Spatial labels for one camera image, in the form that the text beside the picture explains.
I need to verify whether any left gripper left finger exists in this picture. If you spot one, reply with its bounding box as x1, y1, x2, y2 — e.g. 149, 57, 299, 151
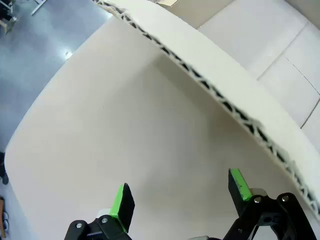
63, 183, 136, 240

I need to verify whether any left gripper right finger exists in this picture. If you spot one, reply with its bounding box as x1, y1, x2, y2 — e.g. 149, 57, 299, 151
222, 168, 319, 240

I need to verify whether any brown cardboard box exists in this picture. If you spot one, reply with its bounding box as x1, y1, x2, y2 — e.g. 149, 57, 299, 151
92, 0, 320, 221

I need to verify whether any white desk leg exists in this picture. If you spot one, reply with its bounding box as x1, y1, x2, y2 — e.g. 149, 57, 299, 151
30, 0, 46, 16

